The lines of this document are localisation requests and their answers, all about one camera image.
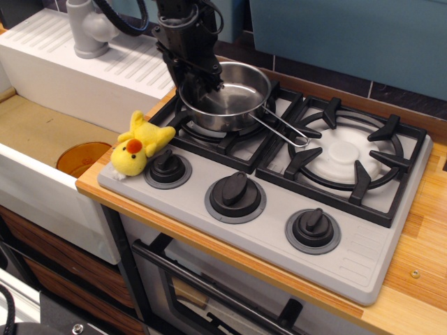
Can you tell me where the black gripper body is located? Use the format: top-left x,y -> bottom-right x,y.
152,8 -> 224,91

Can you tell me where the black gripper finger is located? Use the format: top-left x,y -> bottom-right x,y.
183,73 -> 219,105
163,52 -> 189,89

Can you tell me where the stainless steel pan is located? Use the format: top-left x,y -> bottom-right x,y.
178,61 -> 310,148

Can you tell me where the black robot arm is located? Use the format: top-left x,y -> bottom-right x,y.
152,1 -> 224,103

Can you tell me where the black left stove knob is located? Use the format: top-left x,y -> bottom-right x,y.
143,149 -> 192,190

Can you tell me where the black stove knob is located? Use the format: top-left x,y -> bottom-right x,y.
205,171 -> 267,225
143,149 -> 192,190
285,208 -> 342,255

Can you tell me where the black middle stove knob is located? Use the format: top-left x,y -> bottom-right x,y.
205,171 -> 267,225

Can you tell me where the grey toy stove top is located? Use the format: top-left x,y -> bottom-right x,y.
96,64 -> 434,307

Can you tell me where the black right stove knob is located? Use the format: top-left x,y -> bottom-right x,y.
285,208 -> 342,255

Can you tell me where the black left burner grate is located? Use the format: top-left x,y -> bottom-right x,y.
149,81 -> 303,174

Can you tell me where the black burner grate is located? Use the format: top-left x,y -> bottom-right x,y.
149,81 -> 303,174
256,96 -> 432,228

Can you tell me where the yellow stuffed duck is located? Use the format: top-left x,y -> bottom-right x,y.
110,110 -> 176,180

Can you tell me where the grey toy faucet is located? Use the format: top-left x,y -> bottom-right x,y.
66,0 -> 119,59

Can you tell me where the white toy sink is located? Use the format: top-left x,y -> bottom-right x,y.
1,9 -> 174,265

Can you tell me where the orange plastic plate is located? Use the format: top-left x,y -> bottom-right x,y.
56,142 -> 111,178

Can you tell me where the black right burner grate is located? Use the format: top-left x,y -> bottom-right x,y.
256,96 -> 432,228

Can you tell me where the toy oven door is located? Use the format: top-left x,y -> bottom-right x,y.
131,234 -> 302,334

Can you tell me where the wooden drawer cabinet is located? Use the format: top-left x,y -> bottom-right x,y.
1,207 -> 147,334

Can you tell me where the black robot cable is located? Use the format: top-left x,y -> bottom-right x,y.
91,0 -> 150,38

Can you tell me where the black braided cable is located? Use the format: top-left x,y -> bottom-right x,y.
0,283 -> 17,335

